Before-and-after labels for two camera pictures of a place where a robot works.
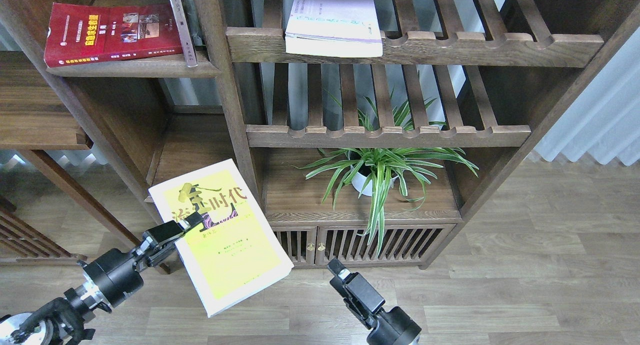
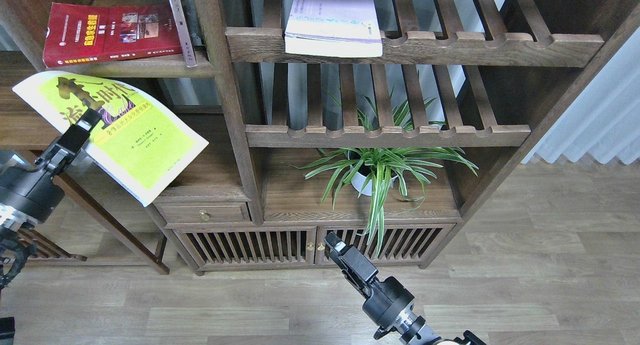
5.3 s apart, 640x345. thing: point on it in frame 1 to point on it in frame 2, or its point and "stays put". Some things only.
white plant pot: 359,182 stays put
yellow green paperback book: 235,251 to 140,149
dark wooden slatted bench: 22,243 stays put
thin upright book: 182,25 stays put
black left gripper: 114,274 to 31,193
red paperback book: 78,33 stays put
